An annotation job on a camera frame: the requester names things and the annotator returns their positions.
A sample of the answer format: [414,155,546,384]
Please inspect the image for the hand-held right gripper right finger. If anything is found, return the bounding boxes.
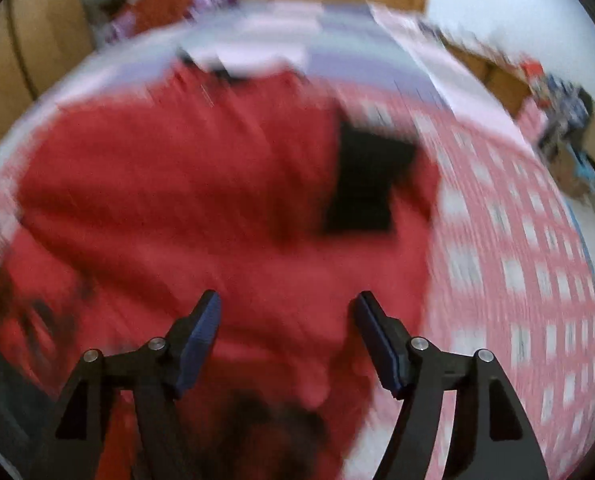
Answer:
[352,291,551,480]

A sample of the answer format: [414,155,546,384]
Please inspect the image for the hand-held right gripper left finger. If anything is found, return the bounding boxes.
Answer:
[28,289,223,480]

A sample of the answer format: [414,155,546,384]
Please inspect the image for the red and black jacket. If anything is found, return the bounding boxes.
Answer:
[0,57,443,480]

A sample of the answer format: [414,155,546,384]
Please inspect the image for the pile of colourful clothes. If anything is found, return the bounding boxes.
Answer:
[522,60,595,126]

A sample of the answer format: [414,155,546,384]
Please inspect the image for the red checked mat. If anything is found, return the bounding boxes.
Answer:
[0,85,595,480]

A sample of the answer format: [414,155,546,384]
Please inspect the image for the wooden cabinet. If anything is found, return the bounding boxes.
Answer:
[442,40,533,116]

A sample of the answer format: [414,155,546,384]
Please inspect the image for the patchwork bed quilt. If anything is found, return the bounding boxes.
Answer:
[42,0,538,146]

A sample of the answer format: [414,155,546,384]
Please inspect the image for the wooden wardrobe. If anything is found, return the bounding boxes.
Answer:
[0,0,103,171]

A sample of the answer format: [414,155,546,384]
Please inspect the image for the orange padded jacket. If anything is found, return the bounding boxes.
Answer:
[128,0,203,36]

